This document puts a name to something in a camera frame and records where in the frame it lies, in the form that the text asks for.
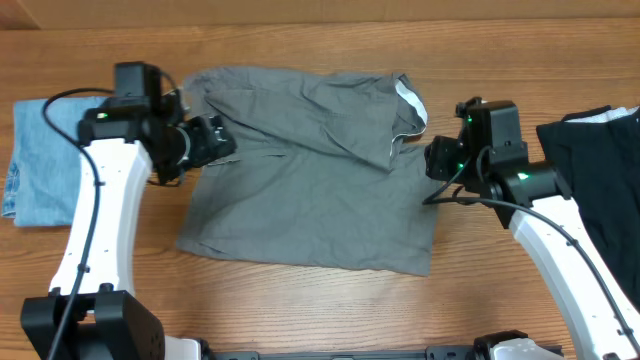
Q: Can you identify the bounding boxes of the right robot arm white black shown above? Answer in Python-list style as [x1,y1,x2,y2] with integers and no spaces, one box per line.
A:
[425,136,639,359]

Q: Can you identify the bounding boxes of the folded blue denim garment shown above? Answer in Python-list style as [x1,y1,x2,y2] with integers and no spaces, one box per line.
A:
[1,99,81,227]

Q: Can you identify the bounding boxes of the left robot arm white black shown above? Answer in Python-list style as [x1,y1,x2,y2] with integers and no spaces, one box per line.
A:
[20,106,236,359]

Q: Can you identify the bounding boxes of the black garment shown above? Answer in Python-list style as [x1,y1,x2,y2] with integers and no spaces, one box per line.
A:
[536,106,639,307]

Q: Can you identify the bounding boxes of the grey shorts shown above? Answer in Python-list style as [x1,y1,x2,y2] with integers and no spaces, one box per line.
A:
[177,67,439,276]

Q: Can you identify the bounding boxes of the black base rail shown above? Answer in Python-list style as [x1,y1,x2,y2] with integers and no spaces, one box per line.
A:
[202,330,564,360]

